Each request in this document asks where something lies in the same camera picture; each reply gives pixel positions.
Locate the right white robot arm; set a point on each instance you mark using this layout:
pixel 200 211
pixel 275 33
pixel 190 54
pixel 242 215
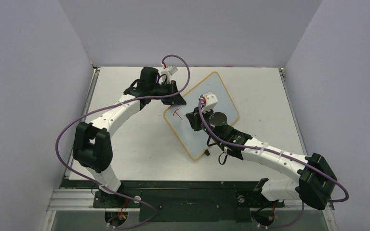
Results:
pixel 311 179

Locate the aluminium frame rail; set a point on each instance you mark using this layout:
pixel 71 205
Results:
pixel 82 200

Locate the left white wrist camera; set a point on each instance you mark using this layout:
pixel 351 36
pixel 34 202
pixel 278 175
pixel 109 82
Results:
pixel 167 73

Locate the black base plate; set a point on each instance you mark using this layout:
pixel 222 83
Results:
pixel 183 201

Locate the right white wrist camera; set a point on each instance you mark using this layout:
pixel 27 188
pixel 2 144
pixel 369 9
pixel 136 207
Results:
pixel 208 101

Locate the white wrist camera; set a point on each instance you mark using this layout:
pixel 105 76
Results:
pixel 208 101
pixel 167 73

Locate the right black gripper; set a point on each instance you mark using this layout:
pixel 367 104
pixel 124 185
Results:
pixel 196 120

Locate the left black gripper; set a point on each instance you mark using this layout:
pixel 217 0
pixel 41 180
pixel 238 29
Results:
pixel 177 100

